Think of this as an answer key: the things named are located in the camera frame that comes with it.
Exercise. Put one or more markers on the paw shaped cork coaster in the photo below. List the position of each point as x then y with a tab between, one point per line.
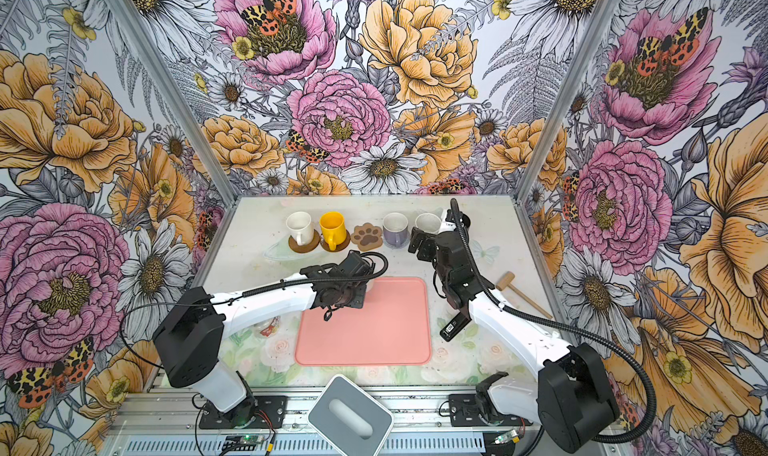
367	237

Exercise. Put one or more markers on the dark brown round coaster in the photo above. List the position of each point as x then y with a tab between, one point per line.
307	248

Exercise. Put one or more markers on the purple handled white mug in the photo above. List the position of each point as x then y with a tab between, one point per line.
395	230

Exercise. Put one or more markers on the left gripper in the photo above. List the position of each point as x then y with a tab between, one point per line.
356	302

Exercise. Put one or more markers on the glass jar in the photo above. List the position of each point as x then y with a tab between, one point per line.
270	328

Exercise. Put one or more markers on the green circuit board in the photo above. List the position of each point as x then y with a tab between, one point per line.
243	443

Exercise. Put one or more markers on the glossy brown round coaster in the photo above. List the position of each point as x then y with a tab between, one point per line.
343	245

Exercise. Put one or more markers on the grey white box device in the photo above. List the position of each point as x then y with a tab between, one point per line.
349	419

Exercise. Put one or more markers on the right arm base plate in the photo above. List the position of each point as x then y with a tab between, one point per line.
464	411

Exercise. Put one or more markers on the pink tray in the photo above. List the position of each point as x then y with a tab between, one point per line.
391	329

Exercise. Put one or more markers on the right small circuit board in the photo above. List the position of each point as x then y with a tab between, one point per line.
509	437

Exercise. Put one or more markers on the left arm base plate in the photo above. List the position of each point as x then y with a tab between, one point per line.
267	411

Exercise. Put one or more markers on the white mug off tray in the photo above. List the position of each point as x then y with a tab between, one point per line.
300	226

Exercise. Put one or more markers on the yellow mug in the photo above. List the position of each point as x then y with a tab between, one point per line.
333	228

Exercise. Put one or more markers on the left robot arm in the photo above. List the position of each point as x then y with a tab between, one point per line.
188	340

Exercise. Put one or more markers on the wooden mallet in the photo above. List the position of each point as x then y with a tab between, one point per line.
531	296

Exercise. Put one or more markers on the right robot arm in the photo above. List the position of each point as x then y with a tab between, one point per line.
572	399

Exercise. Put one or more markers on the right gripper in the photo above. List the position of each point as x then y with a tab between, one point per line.
416	240

